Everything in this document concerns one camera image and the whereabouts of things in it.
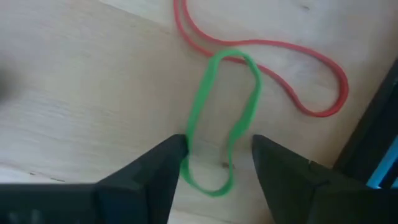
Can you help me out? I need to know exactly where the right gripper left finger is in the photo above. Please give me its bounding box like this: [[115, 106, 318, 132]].
[[0, 134, 189, 224]]

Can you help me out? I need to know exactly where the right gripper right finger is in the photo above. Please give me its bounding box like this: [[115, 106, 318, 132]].
[[252, 134, 398, 224]]

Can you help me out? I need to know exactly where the red rubber band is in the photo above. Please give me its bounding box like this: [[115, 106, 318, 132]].
[[172, 0, 350, 118]]

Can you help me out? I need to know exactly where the green rubber band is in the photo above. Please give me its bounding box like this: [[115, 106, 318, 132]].
[[179, 49, 263, 198]]

